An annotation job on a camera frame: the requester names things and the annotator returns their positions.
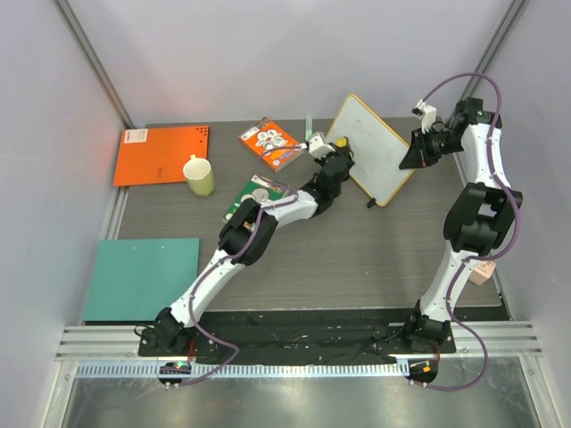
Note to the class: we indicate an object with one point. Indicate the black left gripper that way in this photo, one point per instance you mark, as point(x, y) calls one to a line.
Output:
point(341, 152)

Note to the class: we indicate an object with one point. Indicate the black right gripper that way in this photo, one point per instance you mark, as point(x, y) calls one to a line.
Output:
point(425, 148)

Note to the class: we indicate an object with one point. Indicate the yellow bone-shaped eraser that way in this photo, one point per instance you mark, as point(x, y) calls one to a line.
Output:
point(341, 142)

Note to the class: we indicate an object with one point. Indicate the yellow framed whiteboard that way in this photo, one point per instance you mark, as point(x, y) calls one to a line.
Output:
point(377, 150)

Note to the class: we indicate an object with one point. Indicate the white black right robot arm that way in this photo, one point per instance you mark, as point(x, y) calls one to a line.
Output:
point(478, 221)

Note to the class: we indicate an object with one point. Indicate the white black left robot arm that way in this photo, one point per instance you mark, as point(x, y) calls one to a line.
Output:
point(244, 239)

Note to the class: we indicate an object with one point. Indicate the green marker pen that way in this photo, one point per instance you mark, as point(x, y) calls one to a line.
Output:
point(308, 127)

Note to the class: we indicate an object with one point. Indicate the green paperback book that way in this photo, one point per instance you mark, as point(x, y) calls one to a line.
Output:
point(259, 188)

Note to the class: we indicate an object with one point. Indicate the orange paperback book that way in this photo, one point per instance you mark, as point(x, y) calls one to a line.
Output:
point(275, 147)

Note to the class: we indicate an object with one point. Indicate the pink box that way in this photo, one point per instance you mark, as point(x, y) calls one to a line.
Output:
point(482, 272)

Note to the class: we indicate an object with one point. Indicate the cream paper cup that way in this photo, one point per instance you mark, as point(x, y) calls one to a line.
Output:
point(199, 176)

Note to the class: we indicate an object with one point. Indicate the teal board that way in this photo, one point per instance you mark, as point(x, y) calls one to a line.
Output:
point(134, 279)

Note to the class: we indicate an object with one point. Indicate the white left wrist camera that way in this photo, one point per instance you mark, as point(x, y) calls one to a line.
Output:
point(317, 146)

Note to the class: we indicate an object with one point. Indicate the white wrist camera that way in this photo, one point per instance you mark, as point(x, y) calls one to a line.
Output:
point(317, 146)
point(427, 115)

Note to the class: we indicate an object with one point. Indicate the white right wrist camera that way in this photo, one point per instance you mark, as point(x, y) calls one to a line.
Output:
point(427, 115)

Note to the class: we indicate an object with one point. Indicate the aluminium frame rail right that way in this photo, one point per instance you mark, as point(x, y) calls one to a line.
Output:
point(500, 35)

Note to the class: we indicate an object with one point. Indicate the aluminium frame rail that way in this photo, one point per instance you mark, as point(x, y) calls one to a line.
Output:
point(500, 35)
point(73, 24)

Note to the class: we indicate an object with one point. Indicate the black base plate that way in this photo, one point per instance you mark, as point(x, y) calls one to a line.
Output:
point(292, 337)

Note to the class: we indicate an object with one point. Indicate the slotted cable duct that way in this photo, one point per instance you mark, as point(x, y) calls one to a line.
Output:
point(179, 369)

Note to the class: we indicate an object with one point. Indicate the aluminium frame rail left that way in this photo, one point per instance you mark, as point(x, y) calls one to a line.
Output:
point(73, 24)

